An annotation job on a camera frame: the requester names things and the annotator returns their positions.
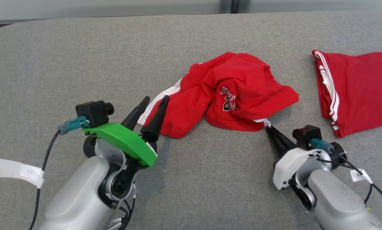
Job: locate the grey fabric sofa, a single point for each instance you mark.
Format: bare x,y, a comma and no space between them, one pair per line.
82,64

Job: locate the red basketball jersey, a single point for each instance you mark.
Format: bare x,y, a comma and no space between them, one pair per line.
360,89

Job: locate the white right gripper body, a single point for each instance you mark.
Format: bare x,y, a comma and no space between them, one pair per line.
293,166

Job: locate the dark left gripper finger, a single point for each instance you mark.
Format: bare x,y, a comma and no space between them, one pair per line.
135,115
155,124

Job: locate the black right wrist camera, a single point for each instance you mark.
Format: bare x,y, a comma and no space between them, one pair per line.
305,135

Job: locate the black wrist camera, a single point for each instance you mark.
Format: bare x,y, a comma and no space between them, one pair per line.
93,113
305,135

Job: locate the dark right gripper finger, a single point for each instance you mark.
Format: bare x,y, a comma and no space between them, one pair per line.
277,147
285,143

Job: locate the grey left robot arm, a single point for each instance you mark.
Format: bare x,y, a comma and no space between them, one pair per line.
79,195

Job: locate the grey vertical post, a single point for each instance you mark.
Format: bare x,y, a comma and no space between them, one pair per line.
229,6

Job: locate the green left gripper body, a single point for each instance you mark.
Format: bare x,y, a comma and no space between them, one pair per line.
127,140

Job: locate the red shorts with white stripe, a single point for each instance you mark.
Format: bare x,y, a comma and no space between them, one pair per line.
235,83

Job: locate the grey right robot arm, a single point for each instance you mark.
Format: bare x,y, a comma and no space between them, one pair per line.
337,201

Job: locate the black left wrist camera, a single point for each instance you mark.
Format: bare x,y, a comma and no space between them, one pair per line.
93,113

